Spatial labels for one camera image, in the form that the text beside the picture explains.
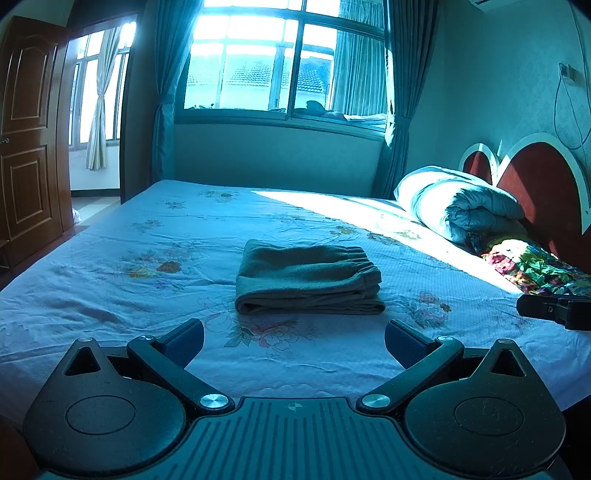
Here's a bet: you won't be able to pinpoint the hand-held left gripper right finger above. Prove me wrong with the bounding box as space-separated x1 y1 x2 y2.
356 318 531 414

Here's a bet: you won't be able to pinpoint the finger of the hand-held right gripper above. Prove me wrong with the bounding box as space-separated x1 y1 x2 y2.
516 294 591 331

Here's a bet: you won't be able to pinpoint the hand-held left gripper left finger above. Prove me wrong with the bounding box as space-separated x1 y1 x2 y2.
64 318 236 414

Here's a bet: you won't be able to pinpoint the grey-green pants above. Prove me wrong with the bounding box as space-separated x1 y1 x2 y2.
235 239 386 317

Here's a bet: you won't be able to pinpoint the colourful floral pillow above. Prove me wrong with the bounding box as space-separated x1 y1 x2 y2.
466 233 591 297

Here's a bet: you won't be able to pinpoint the bed with floral sheet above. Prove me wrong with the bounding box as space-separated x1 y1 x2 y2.
0 179 591 430

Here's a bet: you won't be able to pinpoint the red and white headboard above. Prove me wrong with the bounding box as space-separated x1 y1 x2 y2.
459 133 591 274

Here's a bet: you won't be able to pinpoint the rolled grey quilt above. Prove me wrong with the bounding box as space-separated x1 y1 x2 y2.
393 165 527 252

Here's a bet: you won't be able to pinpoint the tied white curtain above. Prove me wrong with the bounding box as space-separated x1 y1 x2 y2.
85 25 123 171

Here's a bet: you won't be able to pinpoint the dark object on window sill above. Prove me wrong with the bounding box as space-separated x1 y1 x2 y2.
294 100 348 121

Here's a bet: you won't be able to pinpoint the teal curtain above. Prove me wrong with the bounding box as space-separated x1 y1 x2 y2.
382 0 445 200
139 0 205 183

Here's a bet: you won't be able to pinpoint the brown wooden door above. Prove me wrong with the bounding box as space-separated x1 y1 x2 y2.
0 16 75 269

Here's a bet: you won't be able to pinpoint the sheer white curtain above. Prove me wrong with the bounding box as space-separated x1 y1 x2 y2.
330 0 389 119

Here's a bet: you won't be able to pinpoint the side room window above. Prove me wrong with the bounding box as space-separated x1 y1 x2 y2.
68 22 136 149

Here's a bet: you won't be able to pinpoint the large bedroom window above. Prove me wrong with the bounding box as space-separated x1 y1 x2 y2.
178 0 391 136

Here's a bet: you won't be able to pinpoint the thin wall cable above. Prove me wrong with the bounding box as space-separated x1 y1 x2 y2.
553 65 585 151

